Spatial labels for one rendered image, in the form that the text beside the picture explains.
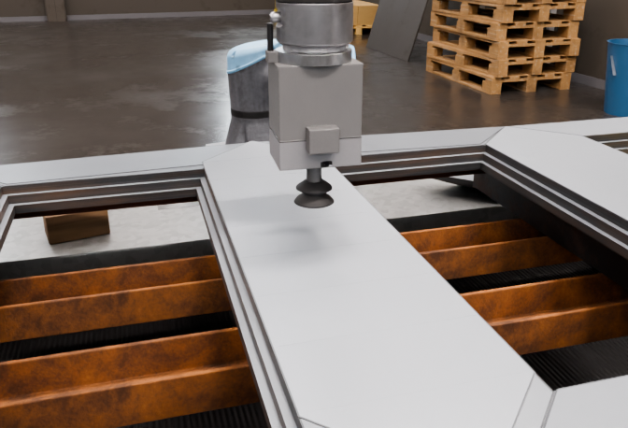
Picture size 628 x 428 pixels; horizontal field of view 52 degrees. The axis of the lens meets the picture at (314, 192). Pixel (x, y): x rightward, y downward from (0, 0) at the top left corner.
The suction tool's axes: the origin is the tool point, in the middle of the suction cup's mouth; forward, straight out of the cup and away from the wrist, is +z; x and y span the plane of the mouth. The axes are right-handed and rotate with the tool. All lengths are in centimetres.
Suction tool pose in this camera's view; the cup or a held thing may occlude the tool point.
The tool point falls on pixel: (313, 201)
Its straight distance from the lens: 69.7
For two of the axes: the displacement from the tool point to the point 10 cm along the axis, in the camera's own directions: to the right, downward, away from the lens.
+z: 0.0, 9.4, 3.5
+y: 9.7, -0.8, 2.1
